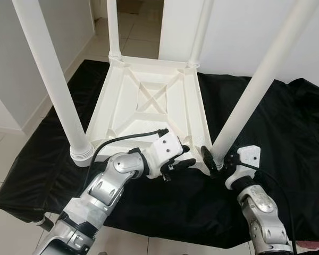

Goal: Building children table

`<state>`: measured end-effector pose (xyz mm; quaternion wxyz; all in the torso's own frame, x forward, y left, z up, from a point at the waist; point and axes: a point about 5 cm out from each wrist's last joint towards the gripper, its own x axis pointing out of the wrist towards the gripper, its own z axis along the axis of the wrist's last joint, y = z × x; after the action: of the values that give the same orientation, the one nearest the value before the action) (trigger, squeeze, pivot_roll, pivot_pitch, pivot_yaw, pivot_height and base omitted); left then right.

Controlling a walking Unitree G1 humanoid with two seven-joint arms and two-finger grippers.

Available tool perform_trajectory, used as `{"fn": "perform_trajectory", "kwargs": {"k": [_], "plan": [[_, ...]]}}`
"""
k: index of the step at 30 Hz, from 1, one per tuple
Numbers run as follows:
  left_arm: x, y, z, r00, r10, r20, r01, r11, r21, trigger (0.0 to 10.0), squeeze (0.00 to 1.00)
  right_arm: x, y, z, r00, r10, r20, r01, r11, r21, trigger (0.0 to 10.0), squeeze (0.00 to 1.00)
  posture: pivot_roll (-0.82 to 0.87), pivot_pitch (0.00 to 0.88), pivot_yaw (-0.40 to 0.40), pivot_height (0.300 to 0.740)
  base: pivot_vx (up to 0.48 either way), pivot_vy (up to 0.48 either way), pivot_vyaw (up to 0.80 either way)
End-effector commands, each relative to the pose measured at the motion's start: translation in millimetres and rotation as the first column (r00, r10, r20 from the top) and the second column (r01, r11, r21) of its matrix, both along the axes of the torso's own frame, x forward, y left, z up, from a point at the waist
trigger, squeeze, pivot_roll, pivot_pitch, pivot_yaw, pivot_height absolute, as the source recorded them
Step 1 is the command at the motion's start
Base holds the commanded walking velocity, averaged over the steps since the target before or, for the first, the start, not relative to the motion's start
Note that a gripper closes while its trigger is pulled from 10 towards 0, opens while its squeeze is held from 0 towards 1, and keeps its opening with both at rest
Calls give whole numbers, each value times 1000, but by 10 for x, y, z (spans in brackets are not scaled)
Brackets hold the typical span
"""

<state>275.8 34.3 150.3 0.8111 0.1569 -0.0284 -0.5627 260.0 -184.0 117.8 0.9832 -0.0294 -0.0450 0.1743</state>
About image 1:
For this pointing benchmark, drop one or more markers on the white plastic table leg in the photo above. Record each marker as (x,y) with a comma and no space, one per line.
(199,32)
(50,79)
(113,26)
(266,74)

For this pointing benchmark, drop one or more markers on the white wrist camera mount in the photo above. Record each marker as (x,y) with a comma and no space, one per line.
(167,146)
(249,156)

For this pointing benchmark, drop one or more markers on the black table cloth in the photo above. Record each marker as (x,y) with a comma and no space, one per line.
(202,207)

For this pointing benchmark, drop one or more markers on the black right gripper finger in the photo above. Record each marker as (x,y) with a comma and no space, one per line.
(208,158)

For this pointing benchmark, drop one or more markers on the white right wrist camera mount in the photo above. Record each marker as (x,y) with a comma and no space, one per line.
(249,156)

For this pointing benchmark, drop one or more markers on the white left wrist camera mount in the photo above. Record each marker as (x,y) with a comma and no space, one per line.
(167,146)

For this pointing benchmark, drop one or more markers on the black metal table leg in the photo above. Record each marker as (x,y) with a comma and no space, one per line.
(45,223)

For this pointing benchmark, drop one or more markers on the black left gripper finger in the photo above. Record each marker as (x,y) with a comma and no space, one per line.
(184,150)
(185,163)

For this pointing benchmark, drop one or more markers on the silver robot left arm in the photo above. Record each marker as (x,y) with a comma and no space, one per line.
(106,180)

